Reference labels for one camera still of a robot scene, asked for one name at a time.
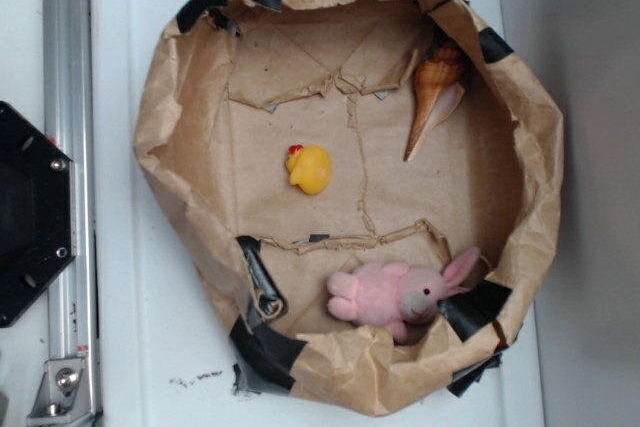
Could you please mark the yellow rubber duck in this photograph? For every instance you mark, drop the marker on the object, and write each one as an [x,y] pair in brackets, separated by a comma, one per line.
[309,168]

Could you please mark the pink plush bunny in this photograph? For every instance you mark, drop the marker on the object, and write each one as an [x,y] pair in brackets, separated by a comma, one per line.
[395,295]

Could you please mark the orange spiral conch shell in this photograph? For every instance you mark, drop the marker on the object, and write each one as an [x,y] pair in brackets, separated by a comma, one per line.
[439,91]

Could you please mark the silver aluminium rail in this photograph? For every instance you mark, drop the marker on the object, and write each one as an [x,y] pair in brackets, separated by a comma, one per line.
[73,297]

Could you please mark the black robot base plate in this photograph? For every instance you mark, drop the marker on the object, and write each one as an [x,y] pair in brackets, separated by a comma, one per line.
[36,216]

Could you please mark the silver corner bracket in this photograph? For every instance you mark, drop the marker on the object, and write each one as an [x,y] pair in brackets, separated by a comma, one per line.
[63,395]

